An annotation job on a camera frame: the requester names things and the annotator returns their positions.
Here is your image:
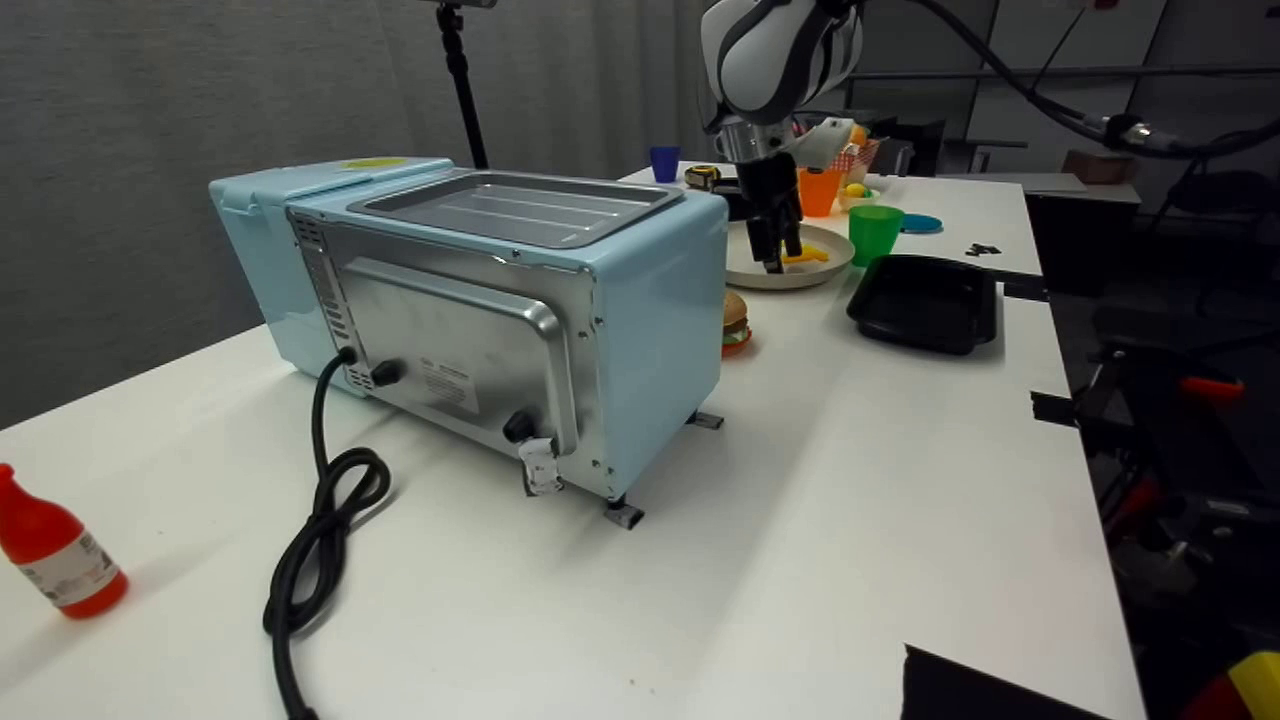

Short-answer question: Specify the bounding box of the beige plate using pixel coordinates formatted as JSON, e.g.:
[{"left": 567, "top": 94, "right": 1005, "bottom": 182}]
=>
[{"left": 720, "top": 215, "right": 861, "bottom": 295}]

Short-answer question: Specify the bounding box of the black tape strap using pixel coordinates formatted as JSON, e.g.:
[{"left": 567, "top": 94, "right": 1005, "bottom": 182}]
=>
[{"left": 1026, "top": 387, "right": 1086, "bottom": 433}]

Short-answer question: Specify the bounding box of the green plastic cup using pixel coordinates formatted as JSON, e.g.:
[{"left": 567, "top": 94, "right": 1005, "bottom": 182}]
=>
[{"left": 843, "top": 198, "right": 907, "bottom": 270}]

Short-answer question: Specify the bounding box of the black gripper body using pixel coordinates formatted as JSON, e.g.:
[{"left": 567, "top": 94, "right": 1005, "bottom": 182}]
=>
[{"left": 737, "top": 144, "right": 808, "bottom": 231}]

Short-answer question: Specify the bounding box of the blue plastic cup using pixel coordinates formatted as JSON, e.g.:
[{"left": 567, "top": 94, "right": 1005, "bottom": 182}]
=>
[{"left": 644, "top": 139, "right": 684, "bottom": 186}]

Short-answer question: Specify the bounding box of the red bottle white label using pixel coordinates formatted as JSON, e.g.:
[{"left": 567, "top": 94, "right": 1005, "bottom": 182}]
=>
[{"left": 0, "top": 459, "right": 130, "bottom": 622}]

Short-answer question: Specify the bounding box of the black cable bundle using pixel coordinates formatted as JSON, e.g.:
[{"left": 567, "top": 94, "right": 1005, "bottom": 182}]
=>
[{"left": 910, "top": 0, "right": 1280, "bottom": 167}]

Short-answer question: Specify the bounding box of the red clamp handle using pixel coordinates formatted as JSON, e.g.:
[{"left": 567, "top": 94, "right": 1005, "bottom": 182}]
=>
[{"left": 1171, "top": 371, "right": 1250, "bottom": 407}]

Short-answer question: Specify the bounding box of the black plastic tray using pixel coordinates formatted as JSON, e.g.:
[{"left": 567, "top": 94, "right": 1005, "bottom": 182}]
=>
[{"left": 843, "top": 252, "right": 1005, "bottom": 360}]

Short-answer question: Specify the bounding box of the orange plastic cup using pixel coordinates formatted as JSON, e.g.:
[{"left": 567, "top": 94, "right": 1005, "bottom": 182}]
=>
[{"left": 793, "top": 158, "right": 852, "bottom": 218}]

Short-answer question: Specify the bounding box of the black flat sheet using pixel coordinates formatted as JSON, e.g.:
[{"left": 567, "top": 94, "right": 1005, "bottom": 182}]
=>
[{"left": 901, "top": 645, "right": 1112, "bottom": 720}]

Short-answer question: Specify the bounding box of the light blue toaster oven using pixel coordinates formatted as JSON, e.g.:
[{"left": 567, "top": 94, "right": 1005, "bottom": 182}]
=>
[{"left": 204, "top": 153, "right": 730, "bottom": 508}]

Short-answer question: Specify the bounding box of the toy burger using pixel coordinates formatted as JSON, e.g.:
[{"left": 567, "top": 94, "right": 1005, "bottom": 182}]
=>
[{"left": 720, "top": 292, "right": 759, "bottom": 360}]

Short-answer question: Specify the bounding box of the yellow red tool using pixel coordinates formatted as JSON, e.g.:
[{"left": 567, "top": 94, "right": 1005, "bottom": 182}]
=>
[{"left": 1176, "top": 647, "right": 1280, "bottom": 720}]

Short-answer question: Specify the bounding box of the black toaster power cord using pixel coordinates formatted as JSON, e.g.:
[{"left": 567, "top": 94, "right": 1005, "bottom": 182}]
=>
[{"left": 259, "top": 345, "right": 400, "bottom": 720}]

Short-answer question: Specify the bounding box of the black tripod pole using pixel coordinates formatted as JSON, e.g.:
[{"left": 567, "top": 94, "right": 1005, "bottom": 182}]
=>
[{"left": 433, "top": 0, "right": 498, "bottom": 171}]

